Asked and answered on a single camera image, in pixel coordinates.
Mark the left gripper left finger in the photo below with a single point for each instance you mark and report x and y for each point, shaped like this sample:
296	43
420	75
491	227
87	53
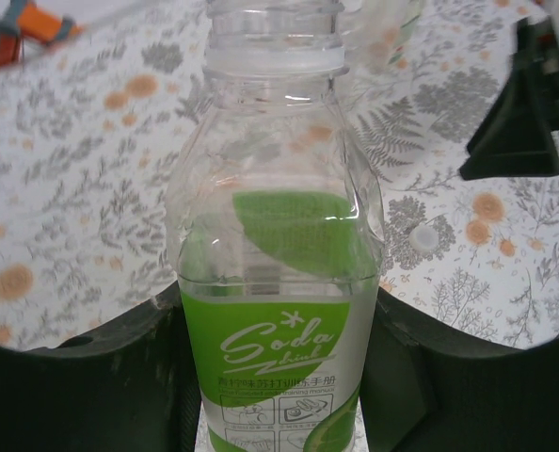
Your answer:
72	400

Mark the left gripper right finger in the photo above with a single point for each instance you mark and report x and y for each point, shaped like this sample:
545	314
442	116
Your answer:
472	400

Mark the green label soda bottle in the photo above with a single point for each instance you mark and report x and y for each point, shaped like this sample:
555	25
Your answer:
270	329

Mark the floral patterned table cover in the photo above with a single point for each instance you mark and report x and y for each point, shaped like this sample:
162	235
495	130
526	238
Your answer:
72	188

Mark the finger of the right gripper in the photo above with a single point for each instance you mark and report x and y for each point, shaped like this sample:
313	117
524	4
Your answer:
515	146

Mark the white bottle cap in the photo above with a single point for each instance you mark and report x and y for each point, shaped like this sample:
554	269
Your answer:
423	237

